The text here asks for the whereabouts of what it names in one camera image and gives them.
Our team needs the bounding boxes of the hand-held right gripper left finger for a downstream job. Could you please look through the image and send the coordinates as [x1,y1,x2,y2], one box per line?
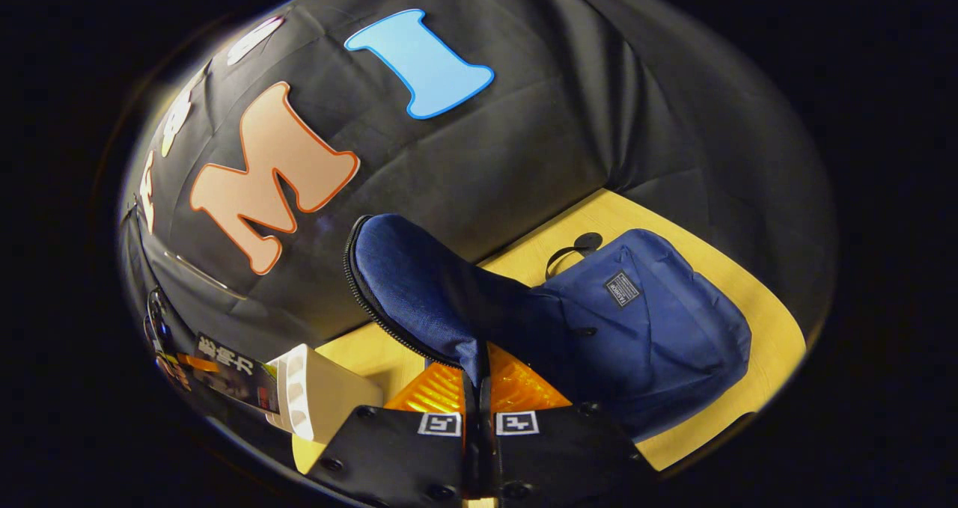
[309,343,480,508]

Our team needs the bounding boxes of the white bookshelf organizer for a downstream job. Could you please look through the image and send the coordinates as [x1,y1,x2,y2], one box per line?
[264,343,384,447]

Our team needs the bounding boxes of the blue schoolbag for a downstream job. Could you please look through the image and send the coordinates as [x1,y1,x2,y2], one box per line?
[343,213,753,441]

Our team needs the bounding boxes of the black backdrop cloth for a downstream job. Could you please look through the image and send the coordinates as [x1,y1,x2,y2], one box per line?
[118,0,838,419]

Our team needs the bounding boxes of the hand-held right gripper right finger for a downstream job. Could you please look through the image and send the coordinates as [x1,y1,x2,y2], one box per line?
[479,342,653,508]

